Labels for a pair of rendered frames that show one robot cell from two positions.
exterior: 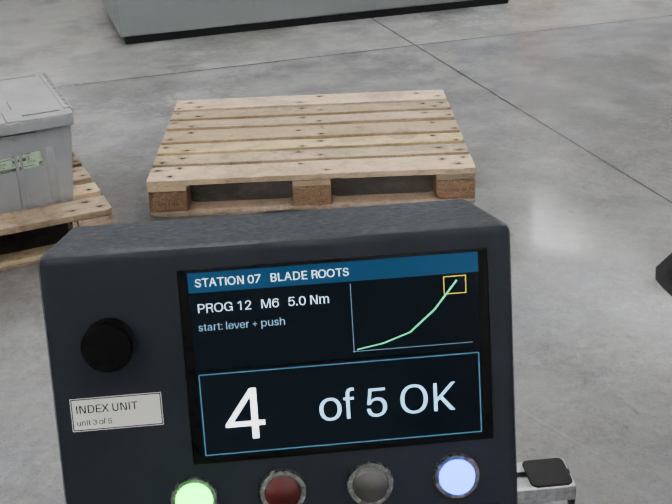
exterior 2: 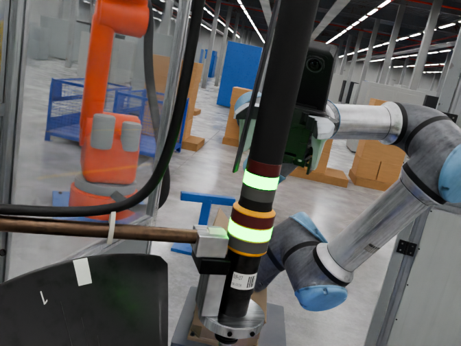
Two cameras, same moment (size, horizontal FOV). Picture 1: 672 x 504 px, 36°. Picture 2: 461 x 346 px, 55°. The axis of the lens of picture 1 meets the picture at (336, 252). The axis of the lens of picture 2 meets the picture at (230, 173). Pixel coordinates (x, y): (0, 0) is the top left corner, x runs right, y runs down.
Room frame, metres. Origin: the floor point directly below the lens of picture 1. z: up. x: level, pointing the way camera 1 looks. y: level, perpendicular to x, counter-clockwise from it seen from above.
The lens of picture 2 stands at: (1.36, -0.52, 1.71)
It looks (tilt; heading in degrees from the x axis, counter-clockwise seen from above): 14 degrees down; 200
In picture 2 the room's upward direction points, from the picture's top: 11 degrees clockwise
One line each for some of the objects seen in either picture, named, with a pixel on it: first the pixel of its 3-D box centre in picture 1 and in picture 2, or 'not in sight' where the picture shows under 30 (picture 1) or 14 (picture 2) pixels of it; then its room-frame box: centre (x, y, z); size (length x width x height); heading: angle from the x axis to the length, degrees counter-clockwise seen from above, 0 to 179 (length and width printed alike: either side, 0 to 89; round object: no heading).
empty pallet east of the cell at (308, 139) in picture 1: (311, 147); not in sight; (3.99, 0.08, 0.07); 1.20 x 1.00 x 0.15; 90
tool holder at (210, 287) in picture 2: not in sight; (230, 277); (0.96, -0.64, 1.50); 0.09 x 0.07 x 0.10; 130
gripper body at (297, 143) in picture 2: not in sight; (298, 132); (0.75, -0.66, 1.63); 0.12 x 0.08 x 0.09; 3
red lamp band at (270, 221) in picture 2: not in sight; (252, 215); (0.96, -0.63, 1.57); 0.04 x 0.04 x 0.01
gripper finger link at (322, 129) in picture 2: not in sight; (317, 145); (0.85, -0.61, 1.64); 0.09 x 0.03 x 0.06; 25
